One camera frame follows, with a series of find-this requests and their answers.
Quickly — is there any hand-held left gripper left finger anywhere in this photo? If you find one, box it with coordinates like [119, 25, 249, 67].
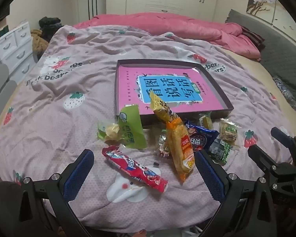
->
[16, 149, 95, 237]

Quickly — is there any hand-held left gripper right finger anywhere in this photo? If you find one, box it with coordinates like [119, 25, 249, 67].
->
[194, 150, 278, 237]

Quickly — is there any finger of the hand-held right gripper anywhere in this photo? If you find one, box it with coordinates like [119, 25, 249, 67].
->
[271, 127, 296, 163]
[248, 144, 296, 178]

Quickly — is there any dark green snack packet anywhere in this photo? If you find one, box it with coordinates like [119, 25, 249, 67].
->
[207, 138, 231, 165]

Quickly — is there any orange long snack packet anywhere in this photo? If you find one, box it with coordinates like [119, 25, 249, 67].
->
[166, 117, 196, 183]

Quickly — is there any blue cookie packet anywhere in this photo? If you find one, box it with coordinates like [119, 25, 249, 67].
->
[184, 120, 220, 153]

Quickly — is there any clear cracker packet green label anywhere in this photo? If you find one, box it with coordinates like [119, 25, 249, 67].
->
[218, 120, 238, 150]

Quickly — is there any red long snack packet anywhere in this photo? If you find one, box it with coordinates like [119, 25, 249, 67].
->
[102, 146, 169, 193]

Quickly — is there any clear yellow wafer packet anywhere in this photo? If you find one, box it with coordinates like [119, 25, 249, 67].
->
[199, 113, 213, 130]

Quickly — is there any green cake snack packet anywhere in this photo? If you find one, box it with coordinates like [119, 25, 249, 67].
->
[97, 105, 148, 150]

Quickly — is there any purple cardboard box tray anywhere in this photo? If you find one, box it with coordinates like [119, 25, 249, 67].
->
[115, 59, 235, 129]

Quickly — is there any patterned cloth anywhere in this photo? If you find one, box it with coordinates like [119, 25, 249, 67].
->
[273, 76, 296, 109]

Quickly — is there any small brown snack packet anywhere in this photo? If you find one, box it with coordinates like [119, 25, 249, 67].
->
[158, 132, 173, 158]

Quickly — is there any small clear wrapper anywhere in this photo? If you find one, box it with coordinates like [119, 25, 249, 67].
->
[138, 157, 162, 169]

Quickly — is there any beige bed sheet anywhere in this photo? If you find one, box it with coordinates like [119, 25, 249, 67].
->
[224, 49, 296, 139]

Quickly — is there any grey padded headboard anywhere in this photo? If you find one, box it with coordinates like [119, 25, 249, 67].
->
[226, 9, 296, 109]

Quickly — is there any pink book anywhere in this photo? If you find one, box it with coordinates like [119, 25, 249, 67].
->
[117, 64, 225, 115]

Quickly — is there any dark striped pillow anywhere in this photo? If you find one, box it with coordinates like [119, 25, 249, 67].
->
[240, 27, 265, 52]

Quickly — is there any brown plush toy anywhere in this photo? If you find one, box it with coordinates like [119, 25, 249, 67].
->
[31, 29, 50, 55]

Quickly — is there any white drawer unit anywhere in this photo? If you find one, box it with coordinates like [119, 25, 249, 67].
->
[0, 22, 36, 79]

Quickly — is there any dark plush toy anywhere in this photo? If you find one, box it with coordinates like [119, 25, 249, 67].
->
[39, 17, 62, 42]

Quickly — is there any pink quilt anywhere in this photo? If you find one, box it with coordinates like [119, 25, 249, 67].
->
[73, 12, 262, 60]

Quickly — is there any floral wall painting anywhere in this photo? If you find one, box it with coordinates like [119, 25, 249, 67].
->
[247, 0, 296, 45]

